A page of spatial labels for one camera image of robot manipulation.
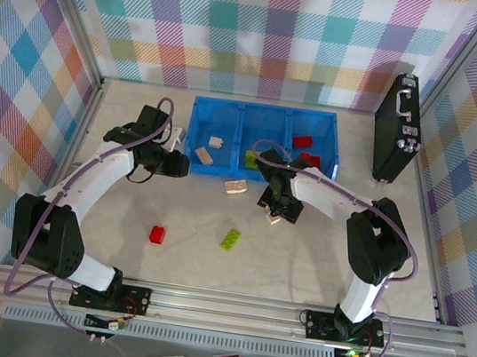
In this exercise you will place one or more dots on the lime green lego brick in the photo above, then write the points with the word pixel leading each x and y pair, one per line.
pixel 231 238
pixel 250 160

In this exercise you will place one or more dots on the small red lego brick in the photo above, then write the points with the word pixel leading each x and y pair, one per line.
pixel 157 234

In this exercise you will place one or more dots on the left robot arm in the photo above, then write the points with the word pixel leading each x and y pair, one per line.
pixel 86 174

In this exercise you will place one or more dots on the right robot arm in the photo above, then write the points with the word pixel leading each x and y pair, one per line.
pixel 330 194

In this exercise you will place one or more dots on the small tan lego brick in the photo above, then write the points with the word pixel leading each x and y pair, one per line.
pixel 215 142
pixel 274 220

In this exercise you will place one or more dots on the aluminium extrusion frame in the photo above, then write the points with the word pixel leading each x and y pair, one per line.
pixel 218 314

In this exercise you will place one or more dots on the blue three-compartment plastic bin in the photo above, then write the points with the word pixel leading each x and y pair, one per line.
pixel 225 118

